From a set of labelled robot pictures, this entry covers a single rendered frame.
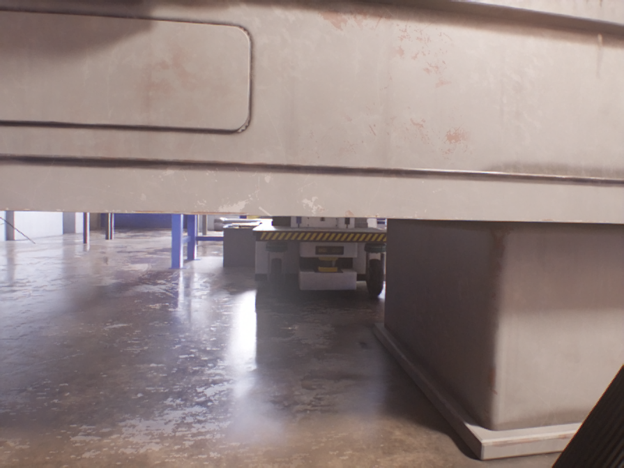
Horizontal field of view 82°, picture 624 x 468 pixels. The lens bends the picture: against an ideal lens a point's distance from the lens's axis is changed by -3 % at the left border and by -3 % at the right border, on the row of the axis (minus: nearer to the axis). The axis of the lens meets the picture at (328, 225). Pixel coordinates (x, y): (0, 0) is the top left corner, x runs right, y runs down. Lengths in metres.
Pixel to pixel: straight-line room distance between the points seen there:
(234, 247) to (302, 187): 2.29
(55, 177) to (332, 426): 0.61
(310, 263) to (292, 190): 1.34
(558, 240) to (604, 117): 0.29
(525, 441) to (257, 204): 0.59
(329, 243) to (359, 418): 1.00
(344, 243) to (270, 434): 1.08
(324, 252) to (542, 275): 1.12
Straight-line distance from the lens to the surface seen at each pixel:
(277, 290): 1.74
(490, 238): 0.69
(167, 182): 0.48
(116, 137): 0.68
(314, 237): 1.65
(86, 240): 4.83
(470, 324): 0.76
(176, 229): 2.69
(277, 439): 0.76
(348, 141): 0.65
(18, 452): 0.86
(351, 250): 1.70
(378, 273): 1.77
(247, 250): 2.74
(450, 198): 0.52
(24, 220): 5.73
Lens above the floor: 0.41
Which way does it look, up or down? 2 degrees down
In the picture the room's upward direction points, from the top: 1 degrees clockwise
